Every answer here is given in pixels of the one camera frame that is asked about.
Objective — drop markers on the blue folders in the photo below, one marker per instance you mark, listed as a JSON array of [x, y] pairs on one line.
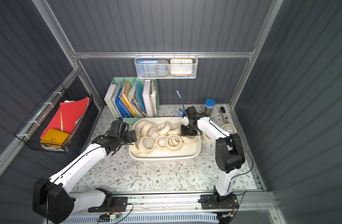
[[121, 107]]

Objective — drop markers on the clear tube of coloured pencils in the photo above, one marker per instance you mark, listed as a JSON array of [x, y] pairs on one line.
[[209, 106]]

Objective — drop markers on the white plastic storage box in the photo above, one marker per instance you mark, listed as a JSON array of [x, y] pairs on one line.
[[187, 151]]

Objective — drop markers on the white binder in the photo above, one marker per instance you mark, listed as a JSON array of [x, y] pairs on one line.
[[146, 98]]

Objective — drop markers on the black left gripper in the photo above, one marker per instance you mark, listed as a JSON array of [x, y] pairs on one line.
[[130, 136]]

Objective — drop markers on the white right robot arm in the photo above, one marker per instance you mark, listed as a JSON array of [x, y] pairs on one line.
[[229, 157]]

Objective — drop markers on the black wire side basket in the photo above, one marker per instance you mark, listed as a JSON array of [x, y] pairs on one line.
[[30, 132]]

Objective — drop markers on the yellow alarm clock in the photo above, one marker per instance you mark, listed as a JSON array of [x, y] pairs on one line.
[[181, 67]]

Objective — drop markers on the white book with green spine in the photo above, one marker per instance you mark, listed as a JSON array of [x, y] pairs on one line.
[[109, 100]]

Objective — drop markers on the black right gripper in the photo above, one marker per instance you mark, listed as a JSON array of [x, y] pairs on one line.
[[188, 130]]

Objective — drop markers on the blue box in basket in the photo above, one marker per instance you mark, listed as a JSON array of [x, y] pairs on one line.
[[145, 67]]

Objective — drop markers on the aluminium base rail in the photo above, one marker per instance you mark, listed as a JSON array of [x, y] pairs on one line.
[[185, 202]]

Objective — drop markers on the red paper folder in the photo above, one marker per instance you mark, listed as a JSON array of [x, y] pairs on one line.
[[68, 115]]

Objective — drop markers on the green desktop file organizer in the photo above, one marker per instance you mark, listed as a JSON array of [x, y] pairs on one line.
[[132, 97]]

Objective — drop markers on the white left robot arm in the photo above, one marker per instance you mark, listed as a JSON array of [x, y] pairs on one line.
[[53, 198]]

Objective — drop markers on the grey tape roll in basket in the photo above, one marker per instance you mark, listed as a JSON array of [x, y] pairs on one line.
[[162, 68]]

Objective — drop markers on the masking tape roll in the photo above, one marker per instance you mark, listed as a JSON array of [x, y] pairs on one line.
[[173, 142], [229, 128], [146, 145], [161, 143], [189, 139], [175, 128], [140, 125], [207, 139], [163, 128], [149, 130], [134, 148]]

